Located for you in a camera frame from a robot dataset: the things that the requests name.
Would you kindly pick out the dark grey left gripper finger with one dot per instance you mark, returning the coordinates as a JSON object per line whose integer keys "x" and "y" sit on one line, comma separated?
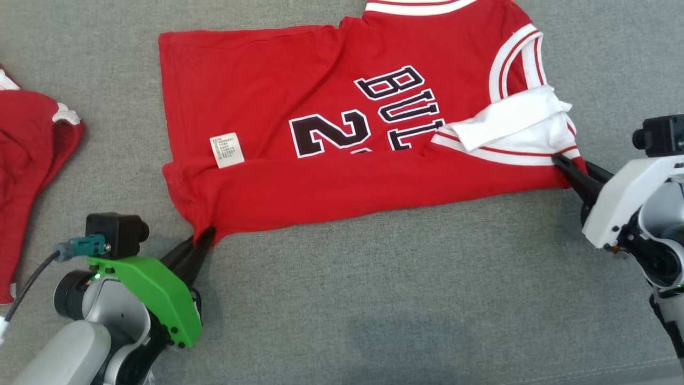
{"x": 199, "y": 262}
{"x": 187, "y": 251}

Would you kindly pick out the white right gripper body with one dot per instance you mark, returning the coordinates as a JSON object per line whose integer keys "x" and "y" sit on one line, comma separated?
{"x": 625, "y": 203}

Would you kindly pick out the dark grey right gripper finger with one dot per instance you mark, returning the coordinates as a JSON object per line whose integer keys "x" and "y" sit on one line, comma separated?
{"x": 599, "y": 172}
{"x": 582, "y": 184}

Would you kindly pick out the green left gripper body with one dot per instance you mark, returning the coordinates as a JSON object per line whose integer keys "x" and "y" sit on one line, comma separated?
{"x": 160, "y": 294}

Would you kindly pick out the red basketball jersey black print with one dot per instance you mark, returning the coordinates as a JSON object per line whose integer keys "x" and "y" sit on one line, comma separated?
{"x": 256, "y": 80}

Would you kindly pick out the red shorts white waistband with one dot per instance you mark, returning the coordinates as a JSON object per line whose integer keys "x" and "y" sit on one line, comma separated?
{"x": 26, "y": 149}

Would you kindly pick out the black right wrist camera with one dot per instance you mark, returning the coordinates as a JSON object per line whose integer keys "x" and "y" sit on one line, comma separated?
{"x": 660, "y": 133}

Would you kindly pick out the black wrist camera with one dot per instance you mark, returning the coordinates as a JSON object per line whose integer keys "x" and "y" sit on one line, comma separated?
{"x": 660, "y": 133}
{"x": 115, "y": 235}

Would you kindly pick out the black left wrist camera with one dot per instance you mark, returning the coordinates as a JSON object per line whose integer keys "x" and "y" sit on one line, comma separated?
{"x": 115, "y": 235}

